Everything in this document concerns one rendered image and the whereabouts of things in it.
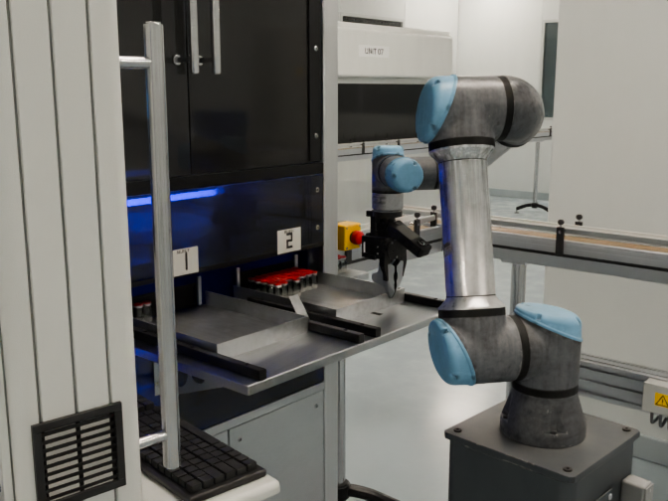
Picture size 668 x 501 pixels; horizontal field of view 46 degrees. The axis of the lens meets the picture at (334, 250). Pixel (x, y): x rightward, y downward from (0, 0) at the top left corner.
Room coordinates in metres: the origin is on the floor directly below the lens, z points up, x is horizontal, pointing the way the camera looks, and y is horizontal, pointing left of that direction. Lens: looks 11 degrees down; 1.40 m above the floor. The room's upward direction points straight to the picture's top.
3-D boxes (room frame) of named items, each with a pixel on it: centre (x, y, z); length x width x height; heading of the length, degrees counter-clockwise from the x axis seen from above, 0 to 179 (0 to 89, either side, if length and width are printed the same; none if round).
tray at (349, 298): (1.93, 0.04, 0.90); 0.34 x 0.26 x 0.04; 49
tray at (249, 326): (1.68, 0.27, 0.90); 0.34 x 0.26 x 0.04; 49
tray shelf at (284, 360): (1.76, 0.10, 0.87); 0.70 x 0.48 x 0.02; 139
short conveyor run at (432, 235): (2.51, -0.11, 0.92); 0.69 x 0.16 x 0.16; 139
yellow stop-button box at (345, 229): (2.20, -0.03, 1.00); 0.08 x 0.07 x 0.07; 49
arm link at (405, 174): (1.78, -0.17, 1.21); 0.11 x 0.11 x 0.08; 12
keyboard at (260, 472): (1.25, 0.29, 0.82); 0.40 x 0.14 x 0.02; 42
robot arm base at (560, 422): (1.35, -0.38, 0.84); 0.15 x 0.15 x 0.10
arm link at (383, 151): (1.87, -0.13, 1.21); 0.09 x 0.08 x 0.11; 12
